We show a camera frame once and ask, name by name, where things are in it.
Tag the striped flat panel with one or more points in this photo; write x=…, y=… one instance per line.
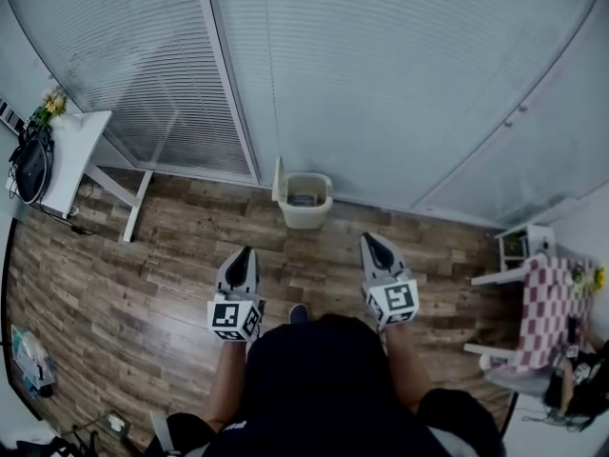
x=9, y=114

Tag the beige trash bin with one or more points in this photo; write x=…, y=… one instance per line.
x=304, y=212

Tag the person's right forearm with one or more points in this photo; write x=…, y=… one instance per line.
x=408, y=369

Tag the white cabinet doors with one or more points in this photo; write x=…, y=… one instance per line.
x=533, y=136

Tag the beige trash bin lid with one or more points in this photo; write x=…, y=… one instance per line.
x=279, y=179

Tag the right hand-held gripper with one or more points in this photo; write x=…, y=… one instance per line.
x=394, y=303

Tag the clear plastic bag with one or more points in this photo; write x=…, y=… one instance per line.
x=31, y=360

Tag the person's black clothing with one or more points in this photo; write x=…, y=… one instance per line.
x=333, y=393

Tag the white window blind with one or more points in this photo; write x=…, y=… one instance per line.
x=143, y=65
x=380, y=74

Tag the small yellow flower bunch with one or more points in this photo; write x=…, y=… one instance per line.
x=590, y=279

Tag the white low shelf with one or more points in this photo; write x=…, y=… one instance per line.
x=516, y=255

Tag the white desk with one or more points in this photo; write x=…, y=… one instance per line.
x=81, y=160

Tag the pile of black equipment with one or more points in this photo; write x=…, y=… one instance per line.
x=583, y=379

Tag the person's dark shoe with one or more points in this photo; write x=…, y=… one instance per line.
x=298, y=313

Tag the yellow flowers in white vase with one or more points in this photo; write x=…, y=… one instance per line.
x=54, y=107

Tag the person's left forearm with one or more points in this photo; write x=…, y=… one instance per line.
x=227, y=383

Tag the pink checkered tablecloth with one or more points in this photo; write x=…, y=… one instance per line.
x=552, y=312

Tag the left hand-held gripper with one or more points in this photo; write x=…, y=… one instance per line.
x=233, y=319

